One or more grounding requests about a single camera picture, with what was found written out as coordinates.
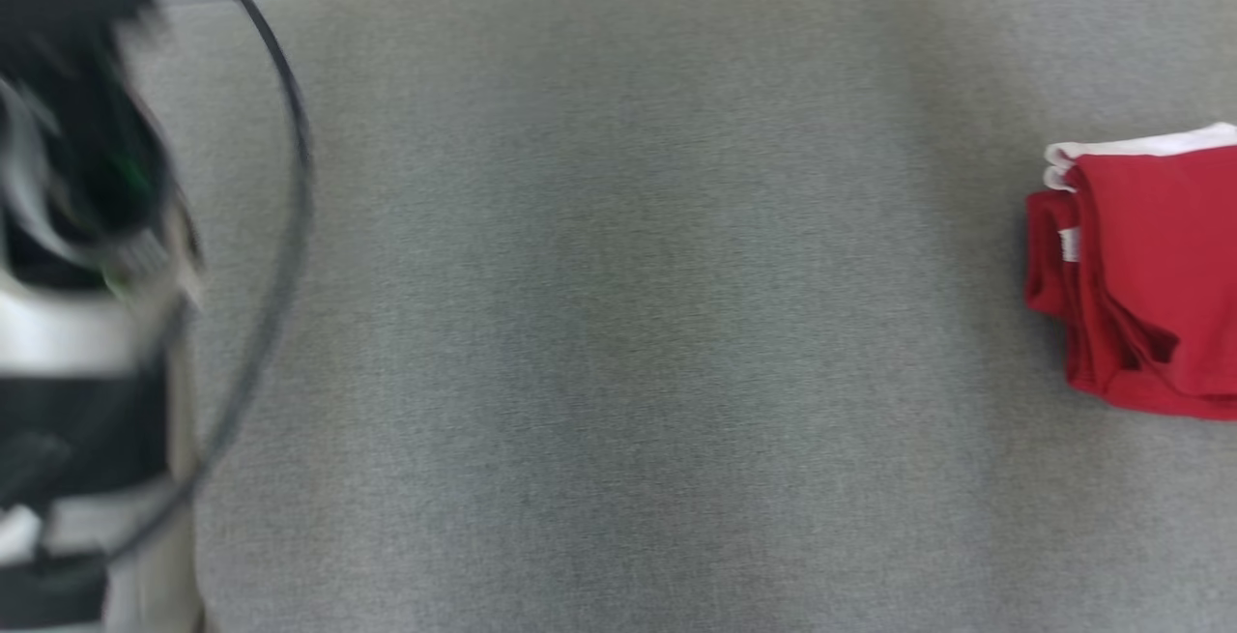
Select red shorts white waistband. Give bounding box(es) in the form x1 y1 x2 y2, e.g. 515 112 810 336
1023 121 1237 421

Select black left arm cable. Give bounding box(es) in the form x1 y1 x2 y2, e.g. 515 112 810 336
97 0 316 568

